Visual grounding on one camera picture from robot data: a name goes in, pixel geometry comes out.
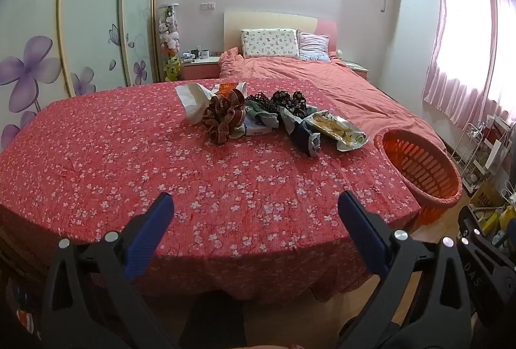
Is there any yellow cardboard box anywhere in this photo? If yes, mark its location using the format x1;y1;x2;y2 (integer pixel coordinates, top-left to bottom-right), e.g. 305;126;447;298
470;182;504;213

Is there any orange plastic basket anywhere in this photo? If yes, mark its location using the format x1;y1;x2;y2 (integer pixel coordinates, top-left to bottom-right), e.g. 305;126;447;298
373;128;463;226

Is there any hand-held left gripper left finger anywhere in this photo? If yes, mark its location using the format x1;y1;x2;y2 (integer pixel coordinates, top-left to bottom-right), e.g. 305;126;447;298
40;192;178;349

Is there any wardrobe with purple flower doors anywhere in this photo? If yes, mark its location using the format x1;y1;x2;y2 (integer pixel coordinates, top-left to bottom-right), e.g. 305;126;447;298
0;0;160;150

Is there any grey sock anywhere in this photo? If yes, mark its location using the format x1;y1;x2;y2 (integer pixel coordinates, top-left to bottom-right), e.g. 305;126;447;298
245;101;281;129

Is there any dark blue snack wrapper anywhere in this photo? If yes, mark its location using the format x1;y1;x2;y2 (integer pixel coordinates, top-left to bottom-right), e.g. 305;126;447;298
280;107;323;158

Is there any yellow green plush toy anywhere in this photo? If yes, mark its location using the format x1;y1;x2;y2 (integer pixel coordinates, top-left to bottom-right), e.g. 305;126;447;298
164;54;183;83

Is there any clear tube of plush toys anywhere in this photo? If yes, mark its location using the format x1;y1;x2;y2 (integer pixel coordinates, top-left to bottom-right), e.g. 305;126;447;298
158;3;182;55

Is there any cream and pink headboard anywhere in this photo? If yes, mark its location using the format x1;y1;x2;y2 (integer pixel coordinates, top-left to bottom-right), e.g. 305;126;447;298
223;9;337;58

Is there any white wire rack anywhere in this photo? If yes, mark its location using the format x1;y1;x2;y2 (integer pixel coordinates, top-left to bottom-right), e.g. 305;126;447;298
449;122;490;194

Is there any yellow snack wrapper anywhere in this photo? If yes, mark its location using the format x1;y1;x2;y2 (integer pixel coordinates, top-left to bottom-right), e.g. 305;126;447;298
304;112;369;152

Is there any blue tissue packet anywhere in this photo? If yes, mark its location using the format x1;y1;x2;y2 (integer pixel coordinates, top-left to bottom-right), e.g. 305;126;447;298
242;120;275;137

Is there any white floral pillow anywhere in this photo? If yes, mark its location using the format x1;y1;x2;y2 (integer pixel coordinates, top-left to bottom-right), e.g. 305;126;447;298
241;28;300;59

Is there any bed with pink duvet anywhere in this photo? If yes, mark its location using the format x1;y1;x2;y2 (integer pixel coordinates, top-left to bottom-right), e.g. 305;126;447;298
218;46;446;150

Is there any pink and white nightstand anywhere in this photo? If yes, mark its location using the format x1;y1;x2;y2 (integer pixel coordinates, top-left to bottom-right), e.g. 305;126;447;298
180;55;222;81
342;59;369;81

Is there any brown plaid scrunchie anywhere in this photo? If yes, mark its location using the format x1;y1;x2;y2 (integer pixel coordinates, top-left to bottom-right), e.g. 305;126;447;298
202;90;247;145

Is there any dark floral scrunchie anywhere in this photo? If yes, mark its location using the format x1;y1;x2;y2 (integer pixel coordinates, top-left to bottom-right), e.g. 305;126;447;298
271;90;309;118

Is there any yellow bottle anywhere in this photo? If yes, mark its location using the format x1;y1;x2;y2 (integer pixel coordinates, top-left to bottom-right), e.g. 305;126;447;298
500;206;516;231

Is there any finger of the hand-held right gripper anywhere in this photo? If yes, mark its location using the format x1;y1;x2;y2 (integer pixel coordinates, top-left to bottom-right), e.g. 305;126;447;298
459;204;516;277

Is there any dark knitted scrunchie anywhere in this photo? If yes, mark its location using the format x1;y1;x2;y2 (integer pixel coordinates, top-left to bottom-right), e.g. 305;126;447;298
245;91;275;112

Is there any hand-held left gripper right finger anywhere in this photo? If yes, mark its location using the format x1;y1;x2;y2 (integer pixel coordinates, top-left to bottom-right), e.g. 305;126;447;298
338;191;476;349

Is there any pink curtain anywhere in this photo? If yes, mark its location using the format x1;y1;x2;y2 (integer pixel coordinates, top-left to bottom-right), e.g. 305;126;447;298
421;0;516;140

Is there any purple striped pillow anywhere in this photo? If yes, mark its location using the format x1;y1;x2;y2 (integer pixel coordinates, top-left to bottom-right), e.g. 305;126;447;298
297;32;332;61

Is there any red floral tablecloth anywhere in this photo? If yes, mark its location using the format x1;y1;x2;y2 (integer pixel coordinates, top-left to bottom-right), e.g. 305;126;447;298
0;78;422;303

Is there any white board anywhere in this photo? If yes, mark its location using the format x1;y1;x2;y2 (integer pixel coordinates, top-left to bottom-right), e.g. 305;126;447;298
481;115;512;172

